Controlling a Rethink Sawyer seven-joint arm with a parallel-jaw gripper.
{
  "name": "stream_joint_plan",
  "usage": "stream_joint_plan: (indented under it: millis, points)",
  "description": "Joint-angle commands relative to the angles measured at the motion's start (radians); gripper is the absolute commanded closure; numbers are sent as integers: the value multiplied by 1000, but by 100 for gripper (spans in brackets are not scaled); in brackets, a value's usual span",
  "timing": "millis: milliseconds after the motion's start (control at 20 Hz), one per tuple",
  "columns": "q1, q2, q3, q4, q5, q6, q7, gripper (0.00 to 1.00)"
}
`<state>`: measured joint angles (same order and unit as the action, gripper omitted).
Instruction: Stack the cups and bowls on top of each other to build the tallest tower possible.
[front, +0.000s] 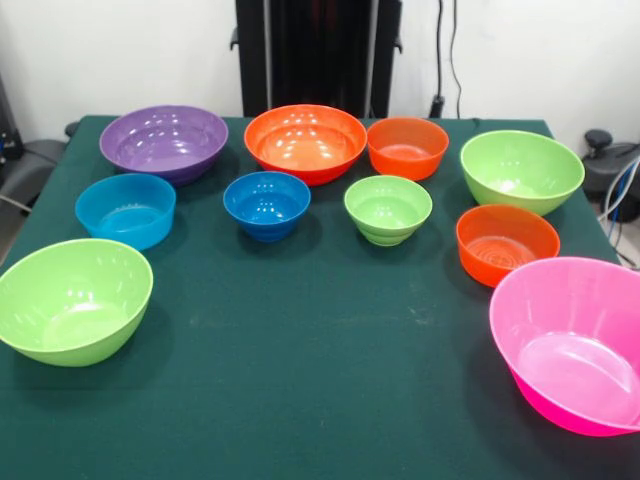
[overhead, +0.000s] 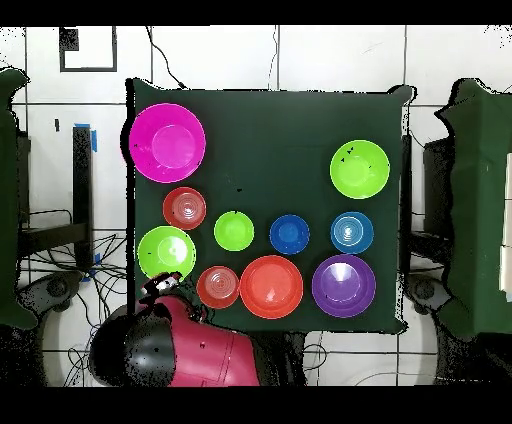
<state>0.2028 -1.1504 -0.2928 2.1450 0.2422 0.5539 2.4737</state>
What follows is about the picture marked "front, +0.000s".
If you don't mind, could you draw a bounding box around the small dark blue bowl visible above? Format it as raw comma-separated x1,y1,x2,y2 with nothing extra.
222,170,312,244

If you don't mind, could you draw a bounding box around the large green bowl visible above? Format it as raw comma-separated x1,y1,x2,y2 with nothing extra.
0,238,155,369
459,129,586,217

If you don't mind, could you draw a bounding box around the dark green table cloth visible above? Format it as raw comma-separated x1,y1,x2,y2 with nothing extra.
0,115,640,480

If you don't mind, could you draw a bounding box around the small translucent orange bowl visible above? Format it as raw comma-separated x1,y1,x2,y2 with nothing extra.
455,203,561,289
366,116,450,182

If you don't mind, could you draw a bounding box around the small green bowl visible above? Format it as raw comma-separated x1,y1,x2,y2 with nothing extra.
343,174,434,248

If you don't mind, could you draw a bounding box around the large pink bowl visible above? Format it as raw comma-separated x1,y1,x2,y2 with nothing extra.
488,256,640,438

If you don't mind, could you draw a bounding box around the light blue translucent bowl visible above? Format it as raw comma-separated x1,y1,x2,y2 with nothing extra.
74,172,177,252

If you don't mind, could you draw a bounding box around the large orange bowl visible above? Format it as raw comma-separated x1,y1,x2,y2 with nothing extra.
243,103,369,187

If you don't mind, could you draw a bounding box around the tangle of floor cables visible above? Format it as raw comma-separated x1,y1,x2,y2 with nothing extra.
597,157,640,269

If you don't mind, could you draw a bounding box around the black equipment stand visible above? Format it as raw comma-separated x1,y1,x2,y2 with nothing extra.
0,74,21,161

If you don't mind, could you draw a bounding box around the black wall cable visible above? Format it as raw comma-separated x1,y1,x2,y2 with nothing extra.
429,0,464,120

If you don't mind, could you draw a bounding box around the purple bowl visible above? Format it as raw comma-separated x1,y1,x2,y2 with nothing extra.
98,104,230,187

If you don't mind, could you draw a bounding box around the black office chair base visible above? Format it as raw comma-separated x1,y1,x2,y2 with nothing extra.
582,128,640,211
0,122,81,216

